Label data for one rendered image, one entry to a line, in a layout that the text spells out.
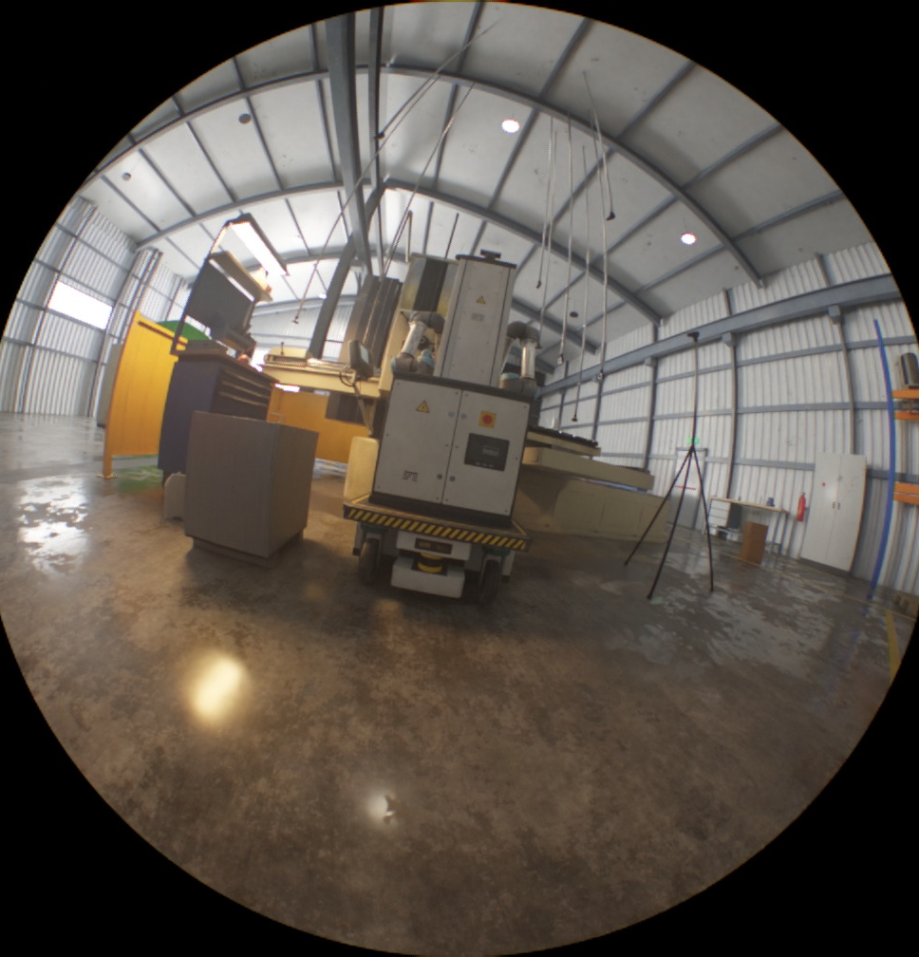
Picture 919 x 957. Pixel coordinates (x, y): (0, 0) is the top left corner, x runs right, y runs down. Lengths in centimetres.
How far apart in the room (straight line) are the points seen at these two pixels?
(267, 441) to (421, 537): 65
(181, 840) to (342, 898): 23
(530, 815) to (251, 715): 53
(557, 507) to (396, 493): 227
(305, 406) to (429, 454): 445
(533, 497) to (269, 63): 1053
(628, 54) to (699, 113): 168
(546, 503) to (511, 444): 201
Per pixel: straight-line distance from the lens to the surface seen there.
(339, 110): 577
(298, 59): 961
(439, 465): 113
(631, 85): 794
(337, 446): 524
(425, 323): 206
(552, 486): 312
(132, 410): 300
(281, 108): 1029
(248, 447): 117
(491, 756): 68
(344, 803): 59
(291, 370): 332
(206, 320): 267
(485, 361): 166
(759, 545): 500
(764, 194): 887
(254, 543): 122
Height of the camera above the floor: 54
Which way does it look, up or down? 3 degrees down
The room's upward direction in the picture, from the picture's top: 11 degrees clockwise
